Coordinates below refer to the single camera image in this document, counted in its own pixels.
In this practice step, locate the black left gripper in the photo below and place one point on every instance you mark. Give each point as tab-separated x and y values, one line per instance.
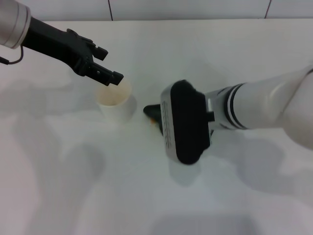
56	46

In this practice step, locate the white paper cup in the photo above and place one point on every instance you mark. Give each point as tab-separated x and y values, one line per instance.
115	102

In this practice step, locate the dark blue rag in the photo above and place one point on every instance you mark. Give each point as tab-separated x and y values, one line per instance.
152	112

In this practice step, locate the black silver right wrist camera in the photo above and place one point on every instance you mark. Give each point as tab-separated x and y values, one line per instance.
188	122

